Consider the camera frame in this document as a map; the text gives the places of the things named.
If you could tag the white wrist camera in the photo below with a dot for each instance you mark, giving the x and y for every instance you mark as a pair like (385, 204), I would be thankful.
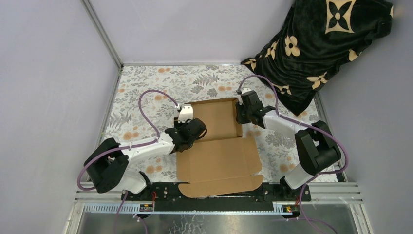
(185, 112)
(244, 91)

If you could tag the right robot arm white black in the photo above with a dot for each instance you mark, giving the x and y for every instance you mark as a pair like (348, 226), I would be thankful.
(315, 147)

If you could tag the aluminium frame rail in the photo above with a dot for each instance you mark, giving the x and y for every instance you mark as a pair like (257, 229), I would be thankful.
(320, 192)

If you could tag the brown cardboard box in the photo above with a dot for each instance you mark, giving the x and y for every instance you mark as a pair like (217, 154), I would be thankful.
(223, 161)

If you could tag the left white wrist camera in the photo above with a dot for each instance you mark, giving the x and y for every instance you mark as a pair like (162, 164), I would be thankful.
(185, 112)

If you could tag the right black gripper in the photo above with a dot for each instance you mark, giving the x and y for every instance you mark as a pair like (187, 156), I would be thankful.
(240, 120)

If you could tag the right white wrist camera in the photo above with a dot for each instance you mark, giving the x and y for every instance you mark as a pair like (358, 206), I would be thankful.
(244, 91)

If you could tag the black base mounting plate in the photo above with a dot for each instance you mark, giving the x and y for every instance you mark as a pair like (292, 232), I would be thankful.
(166, 196)

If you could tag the black floral blanket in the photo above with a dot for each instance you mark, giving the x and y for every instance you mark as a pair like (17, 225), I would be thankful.
(315, 40)

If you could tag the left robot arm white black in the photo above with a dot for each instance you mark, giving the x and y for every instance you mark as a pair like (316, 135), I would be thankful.
(109, 166)

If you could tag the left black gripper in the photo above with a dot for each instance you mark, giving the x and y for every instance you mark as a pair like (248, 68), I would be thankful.
(177, 125)

